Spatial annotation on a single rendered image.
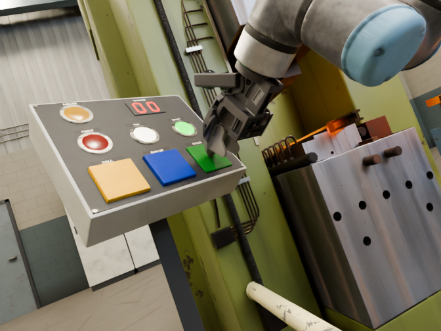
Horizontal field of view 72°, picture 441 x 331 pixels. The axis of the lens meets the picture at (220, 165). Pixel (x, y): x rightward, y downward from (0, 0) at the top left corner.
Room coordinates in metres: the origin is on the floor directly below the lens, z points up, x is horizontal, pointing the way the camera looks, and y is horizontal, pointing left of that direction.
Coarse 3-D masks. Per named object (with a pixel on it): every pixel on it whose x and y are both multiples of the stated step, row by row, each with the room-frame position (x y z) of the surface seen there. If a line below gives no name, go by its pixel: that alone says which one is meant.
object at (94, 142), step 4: (88, 136) 0.53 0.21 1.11; (92, 136) 0.54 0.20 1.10; (96, 136) 0.54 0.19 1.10; (100, 136) 0.55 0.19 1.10; (84, 140) 0.52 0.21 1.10; (88, 140) 0.53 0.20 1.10; (92, 140) 0.53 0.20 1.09; (96, 140) 0.53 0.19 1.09; (100, 140) 0.54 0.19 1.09; (104, 140) 0.54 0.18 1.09; (84, 144) 0.52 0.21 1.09; (88, 144) 0.52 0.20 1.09; (92, 144) 0.52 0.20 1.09; (96, 144) 0.53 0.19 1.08; (100, 144) 0.53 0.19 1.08; (104, 144) 0.53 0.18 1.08; (92, 148) 0.52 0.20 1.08; (96, 148) 0.52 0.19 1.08; (100, 148) 0.52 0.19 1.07; (104, 148) 0.53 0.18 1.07
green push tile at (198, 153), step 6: (192, 150) 0.62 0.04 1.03; (198, 150) 0.63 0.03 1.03; (204, 150) 0.63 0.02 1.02; (192, 156) 0.61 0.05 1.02; (198, 156) 0.61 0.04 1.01; (204, 156) 0.62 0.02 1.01; (216, 156) 0.63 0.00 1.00; (198, 162) 0.60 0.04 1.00; (204, 162) 0.61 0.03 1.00; (210, 162) 0.61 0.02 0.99; (216, 162) 0.62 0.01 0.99; (222, 162) 0.63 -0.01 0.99; (228, 162) 0.64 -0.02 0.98; (204, 168) 0.59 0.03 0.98; (210, 168) 0.60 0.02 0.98; (216, 168) 0.61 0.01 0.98; (222, 168) 0.62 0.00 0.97
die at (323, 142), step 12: (324, 132) 0.90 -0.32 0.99; (336, 132) 0.91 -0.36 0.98; (348, 132) 0.92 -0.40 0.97; (300, 144) 0.88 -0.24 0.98; (312, 144) 0.88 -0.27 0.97; (324, 144) 0.89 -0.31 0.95; (336, 144) 0.90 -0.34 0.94; (348, 144) 0.92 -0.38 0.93; (288, 156) 0.97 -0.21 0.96; (324, 156) 0.89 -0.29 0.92
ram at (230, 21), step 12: (216, 0) 0.94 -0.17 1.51; (228, 0) 0.87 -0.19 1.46; (240, 0) 0.87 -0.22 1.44; (252, 0) 0.88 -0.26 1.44; (216, 12) 0.97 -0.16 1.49; (228, 12) 0.89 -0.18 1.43; (240, 12) 0.86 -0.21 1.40; (216, 24) 1.00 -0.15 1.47; (228, 24) 0.92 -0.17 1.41; (240, 24) 0.86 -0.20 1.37; (228, 36) 0.95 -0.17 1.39; (228, 48) 0.98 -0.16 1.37; (228, 60) 1.08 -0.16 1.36
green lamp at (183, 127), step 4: (176, 124) 0.66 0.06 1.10; (180, 124) 0.67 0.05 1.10; (184, 124) 0.67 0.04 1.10; (188, 124) 0.68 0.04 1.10; (176, 128) 0.65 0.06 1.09; (180, 128) 0.66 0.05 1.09; (184, 128) 0.66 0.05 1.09; (188, 128) 0.67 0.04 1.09; (192, 128) 0.67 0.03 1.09; (180, 132) 0.65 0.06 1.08; (184, 132) 0.65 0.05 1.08; (188, 132) 0.66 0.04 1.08; (192, 132) 0.66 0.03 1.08
